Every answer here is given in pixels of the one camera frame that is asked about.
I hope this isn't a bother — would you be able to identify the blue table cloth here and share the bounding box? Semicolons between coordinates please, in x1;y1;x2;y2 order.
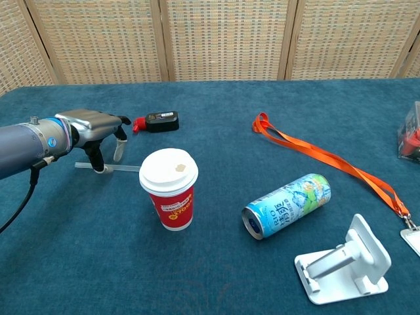
0;78;420;315

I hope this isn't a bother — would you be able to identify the white phone stand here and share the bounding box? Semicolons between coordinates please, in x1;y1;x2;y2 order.
294;213;392;306

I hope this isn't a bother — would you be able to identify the orange lanyard with metal clip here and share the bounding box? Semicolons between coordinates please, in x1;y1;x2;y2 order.
251;112;419;231

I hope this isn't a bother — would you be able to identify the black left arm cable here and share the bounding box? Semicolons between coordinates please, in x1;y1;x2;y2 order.
0;156;55;234

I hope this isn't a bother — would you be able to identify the white badge holder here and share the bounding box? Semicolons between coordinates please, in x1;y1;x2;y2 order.
399;228;420;257

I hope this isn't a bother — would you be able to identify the blue drink can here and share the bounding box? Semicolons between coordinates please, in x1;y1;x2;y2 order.
241;173;332;242

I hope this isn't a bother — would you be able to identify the white plastic cup lid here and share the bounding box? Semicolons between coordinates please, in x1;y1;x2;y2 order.
138;148;200;198

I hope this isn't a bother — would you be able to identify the black bottle with red cap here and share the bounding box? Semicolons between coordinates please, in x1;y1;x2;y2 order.
132;110;180;135

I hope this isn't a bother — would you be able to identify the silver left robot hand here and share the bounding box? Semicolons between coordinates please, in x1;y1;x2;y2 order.
54;109;133;174

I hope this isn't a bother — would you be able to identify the red paper cup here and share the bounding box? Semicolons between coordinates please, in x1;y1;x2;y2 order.
148;186;195;232

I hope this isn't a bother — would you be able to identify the transparent plastic straw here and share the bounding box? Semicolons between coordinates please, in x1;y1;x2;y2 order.
74;161;141;173

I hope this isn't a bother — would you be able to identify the woven bamboo folding screen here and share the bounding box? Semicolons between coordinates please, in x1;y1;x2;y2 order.
0;0;420;98

